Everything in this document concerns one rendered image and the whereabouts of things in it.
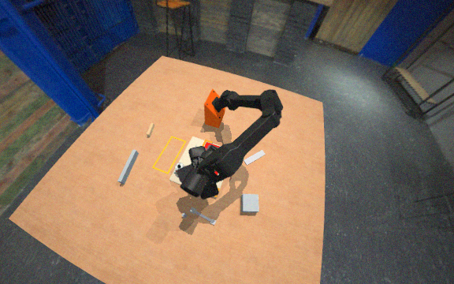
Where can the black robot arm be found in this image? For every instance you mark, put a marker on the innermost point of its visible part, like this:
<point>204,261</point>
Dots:
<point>228,158</point>

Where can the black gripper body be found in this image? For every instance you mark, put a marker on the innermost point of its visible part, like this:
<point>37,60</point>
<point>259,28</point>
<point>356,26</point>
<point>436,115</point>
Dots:
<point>210,189</point>

